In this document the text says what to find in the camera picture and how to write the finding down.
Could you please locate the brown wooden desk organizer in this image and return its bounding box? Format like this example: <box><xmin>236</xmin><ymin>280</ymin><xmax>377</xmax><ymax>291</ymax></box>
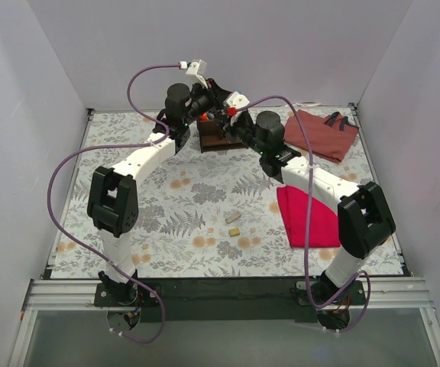
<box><xmin>197</xmin><ymin>119</ymin><xmax>245</xmax><ymax>153</ymax></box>

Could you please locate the beige eraser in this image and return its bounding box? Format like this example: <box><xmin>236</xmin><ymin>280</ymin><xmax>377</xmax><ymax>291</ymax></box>
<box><xmin>225</xmin><ymin>211</ymin><xmax>241</xmax><ymax>224</ymax></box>

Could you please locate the tan small eraser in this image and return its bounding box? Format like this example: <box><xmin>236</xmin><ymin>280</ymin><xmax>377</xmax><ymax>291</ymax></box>
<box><xmin>229</xmin><ymin>228</ymin><xmax>240</xmax><ymax>236</ymax></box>

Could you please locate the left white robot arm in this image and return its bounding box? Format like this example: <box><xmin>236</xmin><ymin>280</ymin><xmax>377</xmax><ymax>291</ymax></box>
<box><xmin>87</xmin><ymin>79</ymin><xmax>248</xmax><ymax>306</ymax></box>

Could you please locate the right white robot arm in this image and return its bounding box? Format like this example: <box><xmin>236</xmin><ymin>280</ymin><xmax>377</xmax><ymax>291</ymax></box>
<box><xmin>222</xmin><ymin>107</ymin><xmax>396</xmax><ymax>310</ymax></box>

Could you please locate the floral table mat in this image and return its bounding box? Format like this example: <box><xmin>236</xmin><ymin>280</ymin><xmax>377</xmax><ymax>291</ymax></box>
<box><xmin>50</xmin><ymin>106</ymin><xmax>406</xmax><ymax>279</ymax></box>

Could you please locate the terracotta folded shirt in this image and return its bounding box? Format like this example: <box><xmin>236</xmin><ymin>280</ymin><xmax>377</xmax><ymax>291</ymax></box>
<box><xmin>296</xmin><ymin>110</ymin><xmax>359</xmax><ymax>163</ymax></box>

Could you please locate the crimson folded cloth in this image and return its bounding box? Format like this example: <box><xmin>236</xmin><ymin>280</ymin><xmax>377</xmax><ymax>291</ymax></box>
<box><xmin>276</xmin><ymin>185</ymin><xmax>341</xmax><ymax>248</ymax></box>

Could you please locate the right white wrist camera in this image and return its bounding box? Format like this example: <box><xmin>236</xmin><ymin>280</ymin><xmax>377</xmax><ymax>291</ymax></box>
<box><xmin>223</xmin><ymin>92</ymin><xmax>250</xmax><ymax>126</ymax></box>

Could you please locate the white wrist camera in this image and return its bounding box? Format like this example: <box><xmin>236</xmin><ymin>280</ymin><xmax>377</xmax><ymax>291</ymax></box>
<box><xmin>179</xmin><ymin>59</ymin><xmax>208</xmax><ymax>88</ymax></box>
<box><xmin>223</xmin><ymin>92</ymin><xmax>250</xmax><ymax>126</ymax></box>

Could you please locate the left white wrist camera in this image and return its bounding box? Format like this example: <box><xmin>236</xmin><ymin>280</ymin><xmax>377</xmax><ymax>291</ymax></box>
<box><xmin>179</xmin><ymin>59</ymin><xmax>208</xmax><ymax>88</ymax></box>

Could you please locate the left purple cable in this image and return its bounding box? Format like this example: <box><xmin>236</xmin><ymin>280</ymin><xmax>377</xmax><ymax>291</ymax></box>
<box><xmin>47</xmin><ymin>63</ymin><xmax>186</xmax><ymax>344</ymax></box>

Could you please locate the purple cable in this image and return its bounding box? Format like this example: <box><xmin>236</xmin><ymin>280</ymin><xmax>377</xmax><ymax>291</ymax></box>
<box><xmin>47</xmin><ymin>63</ymin><xmax>186</xmax><ymax>344</ymax></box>
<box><xmin>227</xmin><ymin>95</ymin><xmax>372</xmax><ymax>333</ymax></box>

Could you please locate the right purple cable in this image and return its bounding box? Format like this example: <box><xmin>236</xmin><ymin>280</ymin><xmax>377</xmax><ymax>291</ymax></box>
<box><xmin>227</xmin><ymin>95</ymin><xmax>372</xmax><ymax>333</ymax></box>

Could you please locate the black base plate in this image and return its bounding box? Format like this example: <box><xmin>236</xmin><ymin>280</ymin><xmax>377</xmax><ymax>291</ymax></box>
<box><xmin>93</xmin><ymin>277</ymin><xmax>366</xmax><ymax>324</ymax></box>

